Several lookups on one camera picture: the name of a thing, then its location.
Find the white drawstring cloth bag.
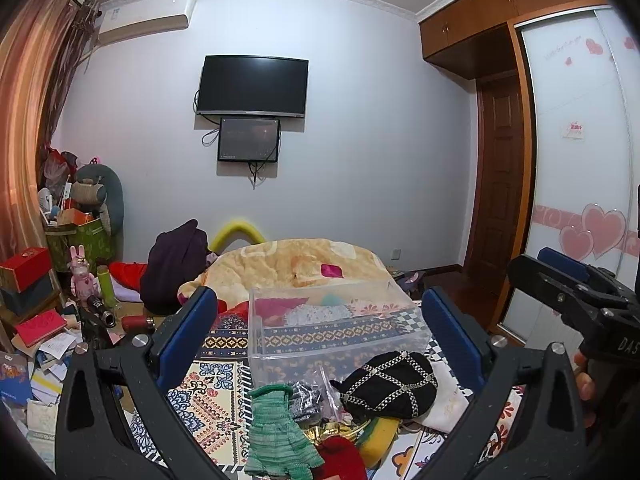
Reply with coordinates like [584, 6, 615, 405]
[414, 361, 469, 434]

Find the black white knitted hat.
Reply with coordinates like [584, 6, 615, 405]
[330, 350, 438, 420]

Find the yellow green sponge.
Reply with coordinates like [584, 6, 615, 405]
[356, 417, 401, 469]

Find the green knitted glove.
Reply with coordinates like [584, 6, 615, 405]
[245, 384, 324, 479]

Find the person's right hand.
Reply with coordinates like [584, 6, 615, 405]
[574, 351, 596, 428]

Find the brown wooden door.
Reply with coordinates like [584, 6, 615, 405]
[462, 69, 526, 326]

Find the white heart wardrobe door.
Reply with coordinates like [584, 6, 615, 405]
[499, 6, 640, 346]

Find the red book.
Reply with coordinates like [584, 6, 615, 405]
[14, 310, 67, 347]

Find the pink rabbit figure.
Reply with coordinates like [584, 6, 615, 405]
[70, 245, 100, 306]

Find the dark blue box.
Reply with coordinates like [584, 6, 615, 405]
[1, 274, 53, 315]

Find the green bottle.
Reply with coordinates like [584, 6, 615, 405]
[96, 264, 118, 310]

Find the red gift box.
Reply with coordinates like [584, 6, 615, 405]
[0, 247, 52, 292]

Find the red cloth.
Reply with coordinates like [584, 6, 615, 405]
[312, 436, 367, 480]

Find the patterned bed sheet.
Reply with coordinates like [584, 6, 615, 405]
[124, 299, 526, 480]

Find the green cardboard box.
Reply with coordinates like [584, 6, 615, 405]
[44, 219, 116, 273]

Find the dark purple jacket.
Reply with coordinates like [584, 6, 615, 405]
[140, 219, 209, 316]

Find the clear plastic zip bag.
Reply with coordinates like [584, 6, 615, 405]
[288, 364, 355, 429]

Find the gold shiny fabric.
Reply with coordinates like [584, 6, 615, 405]
[302, 419, 370, 444]

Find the clear plastic storage box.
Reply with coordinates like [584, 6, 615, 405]
[247, 281, 432, 386]

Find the brown overhead cabinet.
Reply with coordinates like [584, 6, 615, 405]
[420, 0, 582, 80]

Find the orange yellow fleece blanket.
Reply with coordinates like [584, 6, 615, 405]
[178, 238, 393, 309]

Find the grey plush toy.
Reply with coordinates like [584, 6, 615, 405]
[70, 164, 124, 236]

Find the orange striped curtain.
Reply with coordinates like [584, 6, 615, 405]
[1, 0, 99, 260]

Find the yellow foam ring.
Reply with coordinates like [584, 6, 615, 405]
[208, 216, 267, 254]

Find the small black wall monitor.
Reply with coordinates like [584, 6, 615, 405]
[217, 117, 280, 164]

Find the large black wall television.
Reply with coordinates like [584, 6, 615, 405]
[195, 55, 309, 118]

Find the white wall air conditioner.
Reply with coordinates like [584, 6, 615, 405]
[98, 0, 196, 46]

